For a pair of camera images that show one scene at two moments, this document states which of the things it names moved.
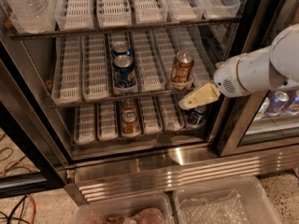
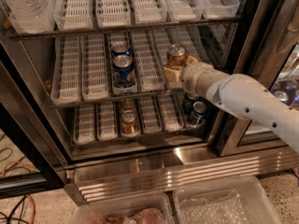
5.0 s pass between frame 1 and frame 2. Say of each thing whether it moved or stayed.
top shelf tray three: stayed
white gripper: moved
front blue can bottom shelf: stayed
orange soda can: moved
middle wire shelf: stayed
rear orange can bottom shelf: stayed
